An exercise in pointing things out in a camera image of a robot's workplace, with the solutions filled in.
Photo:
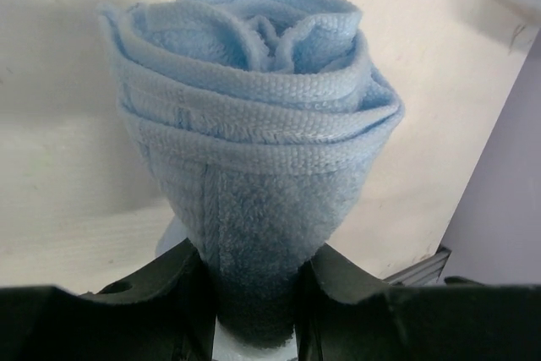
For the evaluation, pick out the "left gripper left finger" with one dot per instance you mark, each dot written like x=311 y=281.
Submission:
x=163 y=311

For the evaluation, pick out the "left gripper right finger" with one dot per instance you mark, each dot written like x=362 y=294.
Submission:
x=344 y=313

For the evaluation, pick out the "light blue towel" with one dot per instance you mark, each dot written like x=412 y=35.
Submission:
x=260 y=121

